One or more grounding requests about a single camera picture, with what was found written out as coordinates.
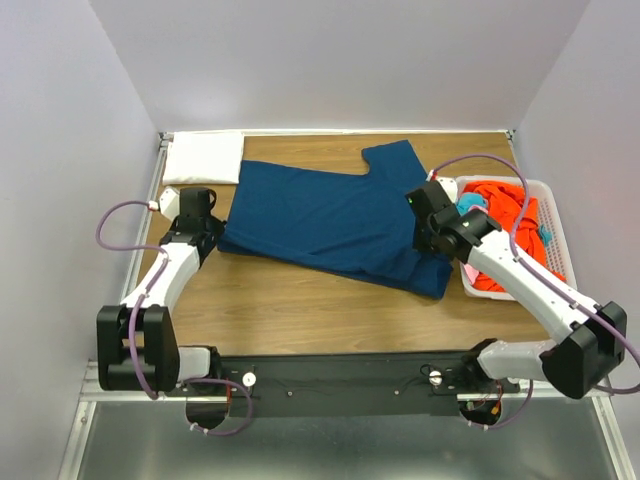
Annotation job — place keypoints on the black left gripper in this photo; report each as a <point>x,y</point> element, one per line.
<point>218,226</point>

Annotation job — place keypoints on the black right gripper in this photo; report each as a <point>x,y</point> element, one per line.
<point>419,242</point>

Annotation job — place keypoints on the navy blue t-shirt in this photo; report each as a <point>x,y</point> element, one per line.
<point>357,226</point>

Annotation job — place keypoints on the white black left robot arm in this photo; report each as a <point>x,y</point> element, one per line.
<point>136,343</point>

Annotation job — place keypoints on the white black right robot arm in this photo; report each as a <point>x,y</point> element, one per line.
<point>585,339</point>

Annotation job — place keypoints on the turquoise t-shirt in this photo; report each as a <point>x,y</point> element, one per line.
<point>470,201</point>

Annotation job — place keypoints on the pink t-shirt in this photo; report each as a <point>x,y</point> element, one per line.
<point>471,273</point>

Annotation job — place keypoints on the folded white t-shirt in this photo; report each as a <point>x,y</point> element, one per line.
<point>211,158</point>

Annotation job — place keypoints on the white plastic laundry basket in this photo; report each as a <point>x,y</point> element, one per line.
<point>540,233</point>

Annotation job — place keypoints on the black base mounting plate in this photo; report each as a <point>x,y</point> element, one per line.
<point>335,385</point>

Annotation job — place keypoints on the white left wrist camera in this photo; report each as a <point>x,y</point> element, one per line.
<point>167,204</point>

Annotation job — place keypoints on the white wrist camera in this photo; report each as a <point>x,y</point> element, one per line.
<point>167,204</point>
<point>448,184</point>

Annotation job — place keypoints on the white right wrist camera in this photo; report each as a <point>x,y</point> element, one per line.
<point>448,184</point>

